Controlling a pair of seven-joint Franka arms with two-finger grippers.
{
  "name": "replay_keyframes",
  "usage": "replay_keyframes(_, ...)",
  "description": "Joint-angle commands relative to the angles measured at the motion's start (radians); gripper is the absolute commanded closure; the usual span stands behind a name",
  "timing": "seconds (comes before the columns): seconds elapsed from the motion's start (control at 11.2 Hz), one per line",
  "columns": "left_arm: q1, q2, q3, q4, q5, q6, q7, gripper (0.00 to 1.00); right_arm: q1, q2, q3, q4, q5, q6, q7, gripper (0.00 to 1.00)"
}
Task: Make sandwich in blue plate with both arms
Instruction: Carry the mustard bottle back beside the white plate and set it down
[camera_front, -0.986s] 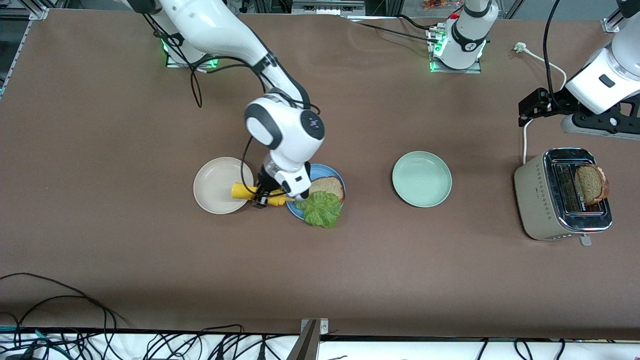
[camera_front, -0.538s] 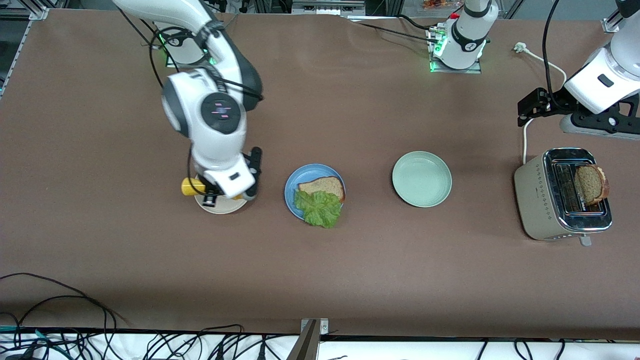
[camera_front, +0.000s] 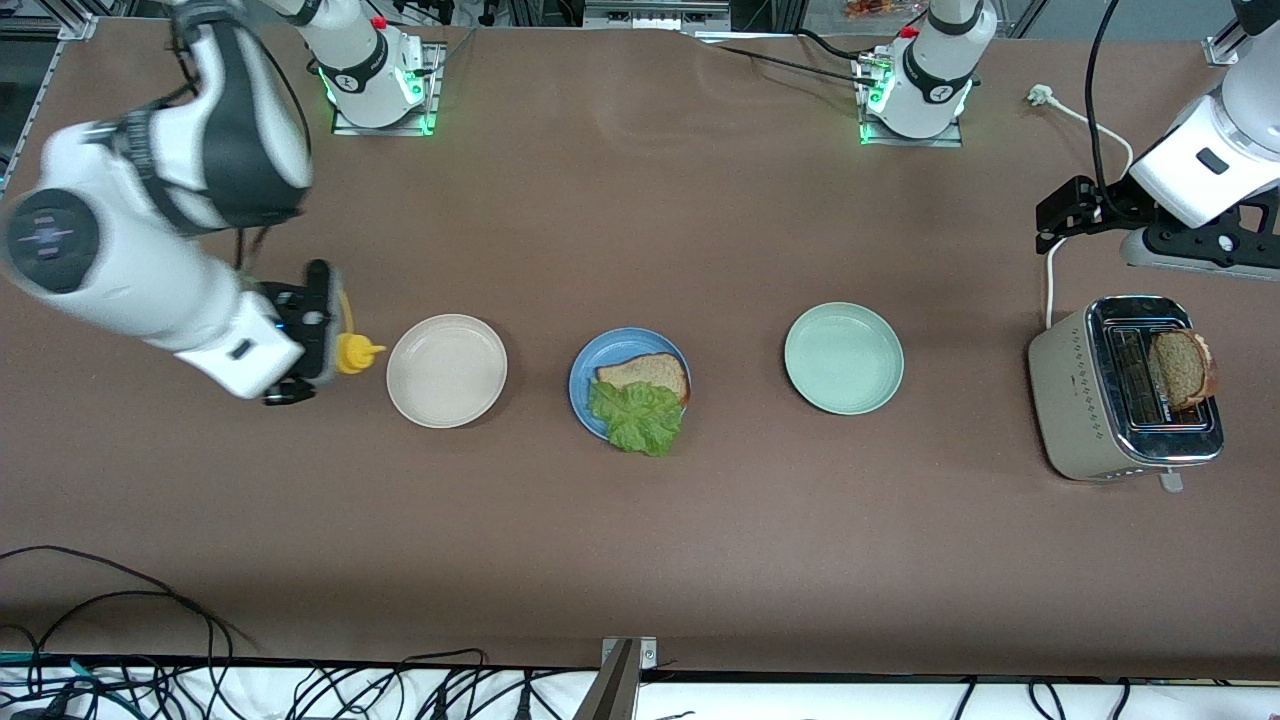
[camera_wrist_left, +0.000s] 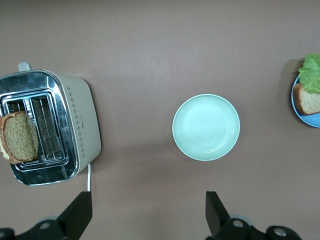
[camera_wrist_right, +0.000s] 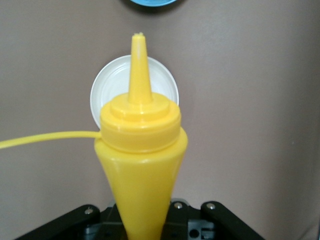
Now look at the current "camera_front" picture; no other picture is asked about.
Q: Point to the beige chrome toaster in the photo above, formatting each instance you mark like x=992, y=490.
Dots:
x=1065, y=400

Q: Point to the metal table edge bracket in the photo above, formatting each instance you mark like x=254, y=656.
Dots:
x=645, y=652

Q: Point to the brown bread slice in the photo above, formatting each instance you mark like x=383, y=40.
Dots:
x=655, y=372
x=1180, y=368

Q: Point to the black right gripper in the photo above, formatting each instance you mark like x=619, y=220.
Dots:
x=287, y=309

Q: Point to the metal table corner bracket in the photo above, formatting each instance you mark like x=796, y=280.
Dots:
x=78, y=27
x=1220, y=52

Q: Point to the orange snack packet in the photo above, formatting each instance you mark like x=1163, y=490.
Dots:
x=870, y=8

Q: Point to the green round plate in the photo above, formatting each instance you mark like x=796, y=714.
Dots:
x=844, y=358

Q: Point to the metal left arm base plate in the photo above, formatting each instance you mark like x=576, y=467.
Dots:
x=900, y=142

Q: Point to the aluminium frame bar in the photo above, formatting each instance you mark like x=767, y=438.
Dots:
x=650, y=15

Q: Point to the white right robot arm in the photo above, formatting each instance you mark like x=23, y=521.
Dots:
x=130, y=280

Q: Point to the beige round plate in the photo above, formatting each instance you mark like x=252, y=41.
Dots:
x=446, y=371

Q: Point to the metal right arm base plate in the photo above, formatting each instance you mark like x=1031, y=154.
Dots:
x=433, y=75

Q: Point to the dark aluminium profile post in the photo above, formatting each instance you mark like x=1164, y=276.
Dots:
x=610, y=690

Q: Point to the green lettuce leaf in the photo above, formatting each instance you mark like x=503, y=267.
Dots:
x=635, y=415

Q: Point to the blue round plate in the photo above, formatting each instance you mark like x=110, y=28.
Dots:
x=590, y=350

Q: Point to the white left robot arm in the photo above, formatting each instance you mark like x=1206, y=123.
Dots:
x=930, y=90

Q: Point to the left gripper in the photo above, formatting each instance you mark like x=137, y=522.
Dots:
x=1108, y=205

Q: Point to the yellow mustard squeeze bottle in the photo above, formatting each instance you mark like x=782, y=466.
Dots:
x=358, y=352

